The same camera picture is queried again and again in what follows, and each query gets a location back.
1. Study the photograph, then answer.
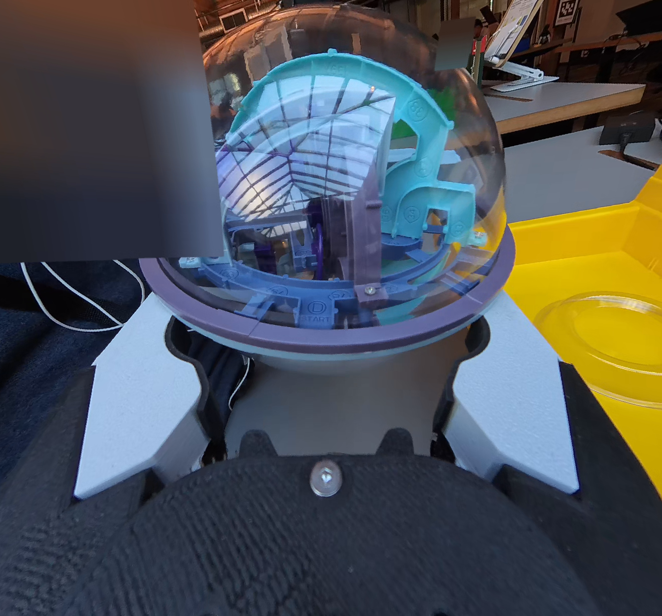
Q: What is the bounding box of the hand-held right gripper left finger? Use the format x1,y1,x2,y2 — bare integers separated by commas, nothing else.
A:
74,293,210,500

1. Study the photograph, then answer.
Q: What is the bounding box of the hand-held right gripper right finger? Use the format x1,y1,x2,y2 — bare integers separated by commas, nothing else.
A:
432,298,580,495

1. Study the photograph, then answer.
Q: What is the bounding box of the clear maze ball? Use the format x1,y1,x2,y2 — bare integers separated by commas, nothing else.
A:
139,3,516,371

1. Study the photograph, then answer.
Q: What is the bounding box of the yellow plastic bin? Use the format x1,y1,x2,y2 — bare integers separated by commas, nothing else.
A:
504,164,662,498

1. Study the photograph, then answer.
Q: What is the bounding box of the black power adapter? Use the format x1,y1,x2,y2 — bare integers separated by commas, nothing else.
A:
599,112,658,147

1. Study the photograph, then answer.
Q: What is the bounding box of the grey table with wooden edge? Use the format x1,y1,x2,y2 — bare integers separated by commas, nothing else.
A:
483,81,646,133

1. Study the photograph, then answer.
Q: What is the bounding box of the white board stand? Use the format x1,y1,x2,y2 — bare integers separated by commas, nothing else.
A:
483,53,560,92

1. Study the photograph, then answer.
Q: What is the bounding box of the wooden desk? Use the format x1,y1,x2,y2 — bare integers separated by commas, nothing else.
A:
556,32,662,74

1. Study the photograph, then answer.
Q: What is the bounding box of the printed instruction sheet board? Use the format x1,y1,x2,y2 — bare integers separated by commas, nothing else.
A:
486,0,567,66

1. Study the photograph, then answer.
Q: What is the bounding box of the black and white marker tag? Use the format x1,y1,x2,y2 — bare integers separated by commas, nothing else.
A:
553,0,585,27

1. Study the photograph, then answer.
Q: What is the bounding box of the black laptop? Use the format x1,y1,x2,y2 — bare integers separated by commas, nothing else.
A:
615,0,662,38

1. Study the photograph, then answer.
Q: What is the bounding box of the clear plastic ring stand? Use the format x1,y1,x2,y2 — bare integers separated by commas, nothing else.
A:
533,291,662,410

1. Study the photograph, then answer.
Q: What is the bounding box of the white cable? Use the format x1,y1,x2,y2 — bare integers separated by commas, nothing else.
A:
21,259,148,332

